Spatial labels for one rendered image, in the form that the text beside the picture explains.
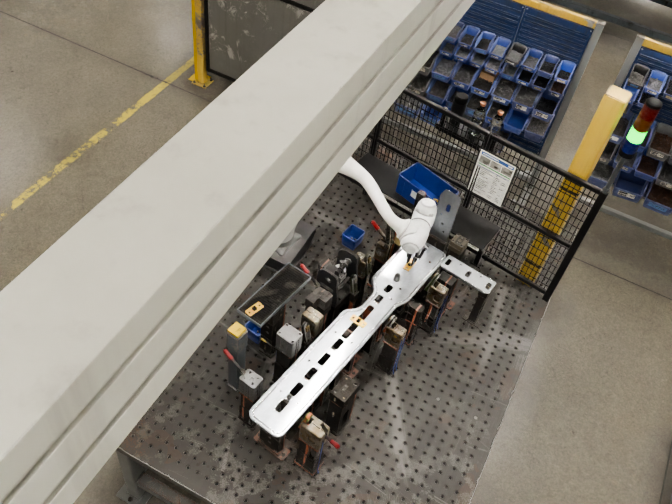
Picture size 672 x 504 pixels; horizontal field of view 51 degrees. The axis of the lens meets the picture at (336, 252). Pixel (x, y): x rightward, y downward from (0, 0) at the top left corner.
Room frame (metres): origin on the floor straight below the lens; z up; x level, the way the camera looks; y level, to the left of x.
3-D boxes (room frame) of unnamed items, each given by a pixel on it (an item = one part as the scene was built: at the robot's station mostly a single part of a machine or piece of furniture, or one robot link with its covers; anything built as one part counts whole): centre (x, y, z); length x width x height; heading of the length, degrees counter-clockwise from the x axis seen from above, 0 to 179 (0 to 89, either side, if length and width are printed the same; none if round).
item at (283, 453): (1.44, 0.14, 0.84); 0.18 x 0.06 x 0.29; 61
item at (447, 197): (2.62, -0.53, 1.17); 0.12 x 0.01 x 0.34; 61
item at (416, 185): (2.87, -0.44, 1.10); 0.30 x 0.17 x 0.13; 51
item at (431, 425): (2.27, -0.27, 0.68); 2.56 x 1.61 x 0.04; 160
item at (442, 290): (2.25, -0.54, 0.87); 0.12 x 0.09 x 0.35; 61
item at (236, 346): (1.72, 0.37, 0.92); 0.08 x 0.08 x 0.44; 61
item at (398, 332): (1.96, -0.34, 0.87); 0.12 x 0.09 x 0.35; 61
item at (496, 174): (2.83, -0.74, 1.30); 0.23 x 0.02 x 0.31; 61
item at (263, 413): (1.97, -0.16, 1.00); 1.38 x 0.22 x 0.02; 151
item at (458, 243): (2.57, -0.63, 0.88); 0.08 x 0.08 x 0.36; 61
